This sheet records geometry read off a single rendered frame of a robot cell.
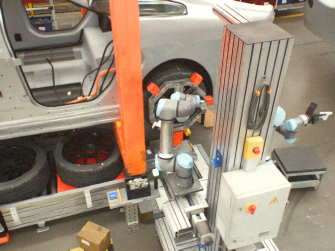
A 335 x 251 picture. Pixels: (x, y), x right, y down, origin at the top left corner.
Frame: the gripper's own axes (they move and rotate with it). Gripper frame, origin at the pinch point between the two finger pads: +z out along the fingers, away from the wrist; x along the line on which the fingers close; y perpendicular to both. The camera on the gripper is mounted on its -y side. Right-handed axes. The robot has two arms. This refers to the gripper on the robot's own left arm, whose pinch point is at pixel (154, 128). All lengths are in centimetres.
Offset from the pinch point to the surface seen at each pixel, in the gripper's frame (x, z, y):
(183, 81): 35, -46, -13
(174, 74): 34, -48, -24
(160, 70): 37, -44, -39
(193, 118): 69, -23, 5
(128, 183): 6, 50, 5
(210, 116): 193, -36, -8
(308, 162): 106, -50, 116
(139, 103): -23.4, -11.5, -13.5
